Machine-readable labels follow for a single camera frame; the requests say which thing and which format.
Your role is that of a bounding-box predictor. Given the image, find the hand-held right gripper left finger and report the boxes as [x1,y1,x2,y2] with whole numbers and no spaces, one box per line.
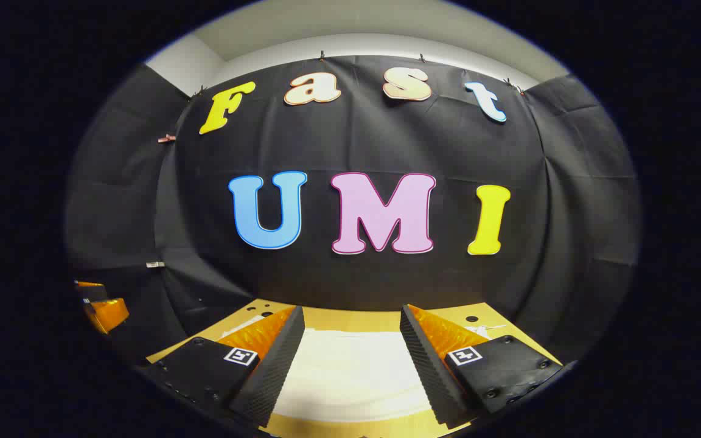
[142,305,306,428]

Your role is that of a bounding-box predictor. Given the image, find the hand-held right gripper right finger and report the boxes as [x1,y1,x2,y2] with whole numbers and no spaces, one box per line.
[399,304,565,428]

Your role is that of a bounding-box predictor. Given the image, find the white jeans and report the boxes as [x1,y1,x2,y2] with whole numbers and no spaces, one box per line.
[221,314,507,423]

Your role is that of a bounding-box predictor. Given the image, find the black backdrop cloth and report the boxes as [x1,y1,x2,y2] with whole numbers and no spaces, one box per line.
[63,55,642,366]

